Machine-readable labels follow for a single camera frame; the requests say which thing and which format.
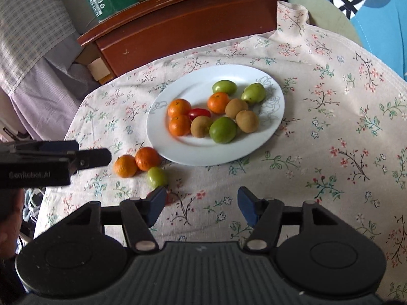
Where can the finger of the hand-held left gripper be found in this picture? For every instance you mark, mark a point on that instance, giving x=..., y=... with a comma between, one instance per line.
x=93, y=158
x=60, y=146

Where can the blue printed cushion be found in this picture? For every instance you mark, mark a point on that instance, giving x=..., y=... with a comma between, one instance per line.
x=381, y=31

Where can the red cherry tomato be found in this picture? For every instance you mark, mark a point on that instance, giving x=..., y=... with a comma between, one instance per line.
x=199, y=113
x=168, y=198

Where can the white plate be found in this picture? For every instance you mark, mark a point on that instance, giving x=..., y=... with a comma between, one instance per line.
x=190, y=151

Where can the brown kiwi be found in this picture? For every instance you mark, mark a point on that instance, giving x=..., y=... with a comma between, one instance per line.
x=247, y=121
x=201, y=126
x=236, y=108

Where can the olive green seat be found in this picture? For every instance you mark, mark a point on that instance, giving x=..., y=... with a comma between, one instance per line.
x=321, y=12

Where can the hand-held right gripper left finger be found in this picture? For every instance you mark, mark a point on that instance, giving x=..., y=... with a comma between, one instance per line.
x=157, y=206

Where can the floral tablecloth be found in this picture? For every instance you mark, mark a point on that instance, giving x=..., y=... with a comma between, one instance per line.
x=318, y=133

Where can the large green jujube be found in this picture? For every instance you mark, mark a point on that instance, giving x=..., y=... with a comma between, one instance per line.
x=223, y=129

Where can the brown wooden nightstand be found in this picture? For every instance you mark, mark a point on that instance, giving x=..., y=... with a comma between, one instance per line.
x=190, y=22

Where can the person's left hand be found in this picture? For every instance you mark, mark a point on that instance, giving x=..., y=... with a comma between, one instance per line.
x=12, y=228

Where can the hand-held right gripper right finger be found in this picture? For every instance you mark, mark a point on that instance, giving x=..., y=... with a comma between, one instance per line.
x=247, y=206

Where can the lilac striped cloth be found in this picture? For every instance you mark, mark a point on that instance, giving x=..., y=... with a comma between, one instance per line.
x=54, y=95

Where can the checked cloth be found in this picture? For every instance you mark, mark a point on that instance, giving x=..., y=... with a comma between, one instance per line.
x=31, y=22

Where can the orange mandarin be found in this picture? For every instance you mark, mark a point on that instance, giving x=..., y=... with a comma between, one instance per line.
x=126, y=165
x=148, y=158
x=180, y=125
x=179, y=107
x=218, y=102

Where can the open cardboard box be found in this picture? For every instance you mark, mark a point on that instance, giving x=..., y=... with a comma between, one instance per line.
x=100, y=70

